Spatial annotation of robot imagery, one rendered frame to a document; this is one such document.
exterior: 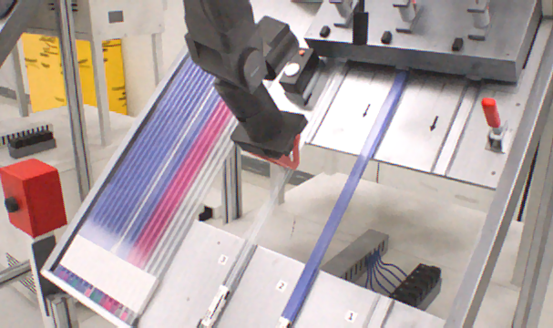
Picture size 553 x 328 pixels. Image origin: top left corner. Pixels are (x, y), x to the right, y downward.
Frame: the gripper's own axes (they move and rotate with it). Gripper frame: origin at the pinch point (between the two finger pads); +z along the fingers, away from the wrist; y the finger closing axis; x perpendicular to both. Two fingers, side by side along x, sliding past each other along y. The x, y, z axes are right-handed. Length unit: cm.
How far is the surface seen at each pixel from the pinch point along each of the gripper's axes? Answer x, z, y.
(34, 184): 18, 8, 69
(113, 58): -110, 124, 283
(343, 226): -12, 51, 14
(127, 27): -49, 25, 113
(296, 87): -11.5, -4.0, 3.6
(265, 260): 15.1, 2.1, -3.3
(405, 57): -19.6, -4.4, -12.2
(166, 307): 27.5, 2.9, 8.8
